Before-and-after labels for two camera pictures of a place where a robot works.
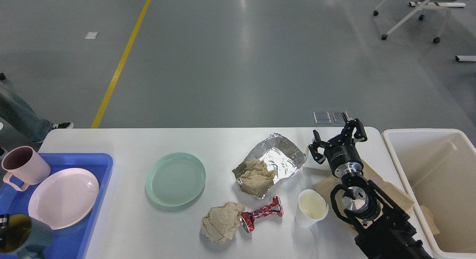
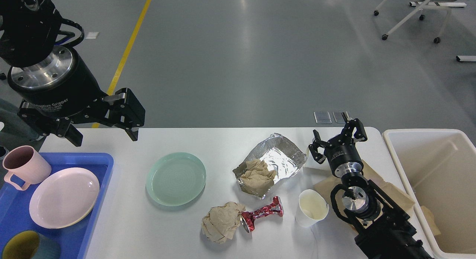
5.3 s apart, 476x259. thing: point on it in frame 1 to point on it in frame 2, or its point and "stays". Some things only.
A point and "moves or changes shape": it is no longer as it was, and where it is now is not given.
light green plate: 174,179 stays
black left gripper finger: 4,220 to 124,110
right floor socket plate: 338,117 stays
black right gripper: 344,159 stays
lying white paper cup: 310,164 stays
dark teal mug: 27,238 moves or changes shape
